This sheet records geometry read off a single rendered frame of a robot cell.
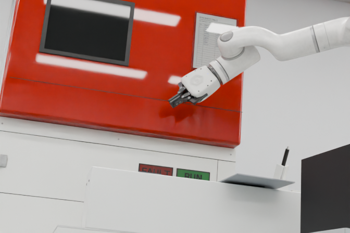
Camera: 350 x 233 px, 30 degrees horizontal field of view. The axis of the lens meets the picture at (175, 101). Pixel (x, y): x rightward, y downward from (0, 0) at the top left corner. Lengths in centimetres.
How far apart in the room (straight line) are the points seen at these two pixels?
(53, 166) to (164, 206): 70
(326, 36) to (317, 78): 216
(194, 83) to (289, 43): 33
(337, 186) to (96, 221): 53
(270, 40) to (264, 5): 222
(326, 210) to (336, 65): 298
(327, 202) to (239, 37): 81
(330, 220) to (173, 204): 37
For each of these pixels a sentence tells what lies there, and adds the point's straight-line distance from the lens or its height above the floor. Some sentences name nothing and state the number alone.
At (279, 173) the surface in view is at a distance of 193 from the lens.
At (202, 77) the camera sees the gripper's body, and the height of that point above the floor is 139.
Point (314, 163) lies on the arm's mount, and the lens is 146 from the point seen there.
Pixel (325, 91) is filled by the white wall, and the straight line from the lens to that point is 424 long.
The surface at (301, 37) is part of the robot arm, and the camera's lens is 209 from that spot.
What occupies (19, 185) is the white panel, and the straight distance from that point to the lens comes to 211.
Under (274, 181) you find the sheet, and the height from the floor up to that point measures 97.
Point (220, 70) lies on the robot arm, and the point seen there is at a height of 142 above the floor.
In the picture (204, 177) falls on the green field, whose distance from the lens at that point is 221.
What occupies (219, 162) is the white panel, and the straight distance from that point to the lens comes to 224.
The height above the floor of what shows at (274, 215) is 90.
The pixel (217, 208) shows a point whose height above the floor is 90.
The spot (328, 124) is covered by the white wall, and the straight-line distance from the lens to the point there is 418.
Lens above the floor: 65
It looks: 18 degrees up
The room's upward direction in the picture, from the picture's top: 5 degrees clockwise
